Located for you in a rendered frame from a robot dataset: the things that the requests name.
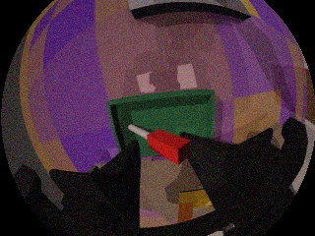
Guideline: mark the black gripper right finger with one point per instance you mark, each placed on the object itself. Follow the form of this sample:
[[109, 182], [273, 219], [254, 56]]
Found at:
[[218, 165]]

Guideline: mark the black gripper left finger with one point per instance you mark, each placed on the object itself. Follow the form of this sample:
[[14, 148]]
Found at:
[[116, 184]]

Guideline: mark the green tray floor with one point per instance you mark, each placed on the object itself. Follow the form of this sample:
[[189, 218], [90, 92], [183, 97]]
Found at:
[[188, 113]]

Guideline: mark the green tray rim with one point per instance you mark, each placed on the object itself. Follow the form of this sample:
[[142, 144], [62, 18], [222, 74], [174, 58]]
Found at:
[[146, 151]]

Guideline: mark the red-headed metal pin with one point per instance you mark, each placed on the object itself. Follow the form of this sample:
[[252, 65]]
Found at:
[[168, 145]]

